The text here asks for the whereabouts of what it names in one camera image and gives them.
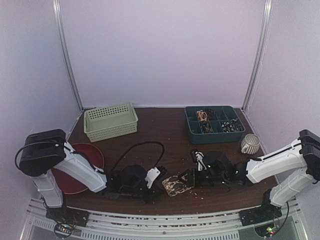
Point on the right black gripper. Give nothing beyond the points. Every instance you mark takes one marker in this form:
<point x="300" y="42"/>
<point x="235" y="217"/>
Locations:
<point x="193" y="178"/>

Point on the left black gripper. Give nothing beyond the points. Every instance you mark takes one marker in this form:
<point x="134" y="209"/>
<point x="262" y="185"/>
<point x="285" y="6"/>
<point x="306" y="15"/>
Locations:
<point x="154" y="193"/>

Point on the patterned paisley necktie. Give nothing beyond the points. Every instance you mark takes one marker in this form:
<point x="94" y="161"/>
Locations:
<point x="175" y="185"/>

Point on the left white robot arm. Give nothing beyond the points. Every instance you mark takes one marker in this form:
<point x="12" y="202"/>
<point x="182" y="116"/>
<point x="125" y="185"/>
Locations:
<point x="44" y="151"/>

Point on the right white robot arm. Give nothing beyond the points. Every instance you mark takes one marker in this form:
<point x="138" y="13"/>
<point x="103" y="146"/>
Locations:
<point x="302" y="156"/>

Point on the dark green compartment organizer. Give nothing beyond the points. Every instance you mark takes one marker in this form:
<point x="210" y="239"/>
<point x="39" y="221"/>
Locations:
<point x="215" y="115"/>

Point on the tan rubber bands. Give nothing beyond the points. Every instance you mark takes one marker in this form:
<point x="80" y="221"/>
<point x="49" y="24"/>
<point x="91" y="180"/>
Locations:
<point x="202" y="116"/>

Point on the black white small clips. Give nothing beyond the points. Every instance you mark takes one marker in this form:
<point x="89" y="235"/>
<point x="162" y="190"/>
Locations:
<point x="232" y="126"/>

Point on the striped ceramic mug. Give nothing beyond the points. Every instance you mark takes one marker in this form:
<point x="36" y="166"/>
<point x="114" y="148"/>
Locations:
<point x="250" y="144"/>

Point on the red round tray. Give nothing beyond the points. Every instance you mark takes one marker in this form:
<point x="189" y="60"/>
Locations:
<point x="82" y="169"/>

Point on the pale green plastic basket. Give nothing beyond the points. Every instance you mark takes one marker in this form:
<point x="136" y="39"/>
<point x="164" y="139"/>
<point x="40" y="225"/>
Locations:
<point x="102" y="123"/>

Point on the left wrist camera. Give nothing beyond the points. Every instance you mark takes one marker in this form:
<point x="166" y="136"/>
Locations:
<point x="153" y="174"/>

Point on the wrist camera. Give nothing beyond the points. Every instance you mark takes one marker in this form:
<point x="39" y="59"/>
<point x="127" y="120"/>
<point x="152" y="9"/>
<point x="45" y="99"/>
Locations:
<point x="153" y="174"/>
<point x="197" y="157"/>

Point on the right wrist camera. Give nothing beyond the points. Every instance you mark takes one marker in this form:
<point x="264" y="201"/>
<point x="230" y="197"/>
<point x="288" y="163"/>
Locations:
<point x="197" y="157"/>

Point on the front aluminium rail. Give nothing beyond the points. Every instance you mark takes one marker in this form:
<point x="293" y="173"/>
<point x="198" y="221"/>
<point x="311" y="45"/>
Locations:
<point x="223" y="225"/>

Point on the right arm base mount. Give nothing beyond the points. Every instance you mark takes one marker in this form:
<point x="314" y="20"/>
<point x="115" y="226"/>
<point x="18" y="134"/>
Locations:
<point x="265" y="212"/>

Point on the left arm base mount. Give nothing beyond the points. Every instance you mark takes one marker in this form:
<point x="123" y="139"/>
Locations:
<point x="66" y="220"/>

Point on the right aluminium frame post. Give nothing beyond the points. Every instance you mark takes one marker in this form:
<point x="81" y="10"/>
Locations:
<point x="261" y="47"/>

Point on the aluminium frame post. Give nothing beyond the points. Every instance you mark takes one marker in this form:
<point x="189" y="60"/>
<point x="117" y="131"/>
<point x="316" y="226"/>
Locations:
<point x="261" y="47"/>
<point x="66" y="57"/>

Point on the left aluminium frame post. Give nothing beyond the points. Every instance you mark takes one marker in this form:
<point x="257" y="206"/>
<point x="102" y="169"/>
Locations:
<point x="66" y="57"/>

